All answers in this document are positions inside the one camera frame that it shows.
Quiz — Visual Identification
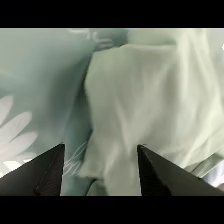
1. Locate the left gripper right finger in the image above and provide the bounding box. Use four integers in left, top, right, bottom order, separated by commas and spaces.
136, 144, 224, 197

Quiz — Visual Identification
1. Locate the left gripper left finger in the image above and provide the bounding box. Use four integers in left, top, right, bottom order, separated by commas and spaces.
0, 142, 66, 197

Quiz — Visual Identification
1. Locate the pale green T-shirt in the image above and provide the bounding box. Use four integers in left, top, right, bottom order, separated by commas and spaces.
77, 28, 224, 197

